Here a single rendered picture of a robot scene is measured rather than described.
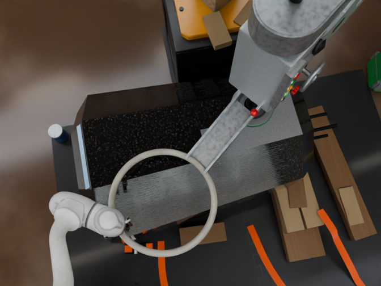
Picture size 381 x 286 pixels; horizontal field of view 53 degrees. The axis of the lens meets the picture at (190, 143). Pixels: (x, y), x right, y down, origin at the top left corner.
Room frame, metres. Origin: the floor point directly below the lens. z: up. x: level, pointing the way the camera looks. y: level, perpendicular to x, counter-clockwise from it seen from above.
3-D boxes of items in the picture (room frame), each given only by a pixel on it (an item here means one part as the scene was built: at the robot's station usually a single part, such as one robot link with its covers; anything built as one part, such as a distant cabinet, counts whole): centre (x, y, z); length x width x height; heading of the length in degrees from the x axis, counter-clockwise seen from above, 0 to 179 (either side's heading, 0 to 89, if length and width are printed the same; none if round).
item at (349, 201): (0.24, -1.06, 0.09); 0.25 x 0.10 x 0.01; 10
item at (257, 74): (0.74, -0.37, 1.37); 0.36 x 0.22 x 0.45; 136
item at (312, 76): (0.69, -0.49, 1.25); 0.15 x 0.10 x 0.15; 136
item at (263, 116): (0.68, -0.32, 0.89); 0.21 x 0.21 x 0.01
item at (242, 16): (1.28, -0.37, 0.80); 0.20 x 0.10 x 0.05; 139
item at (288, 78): (0.55, -0.35, 1.42); 0.08 x 0.03 x 0.28; 136
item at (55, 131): (0.83, 0.95, 0.08); 0.10 x 0.10 x 0.13
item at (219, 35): (1.16, -0.17, 0.81); 0.20 x 0.10 x 0.05; 17
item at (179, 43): (1.42, -0.18, 0.37); 0.66 x 0.66 x 0.74; 9
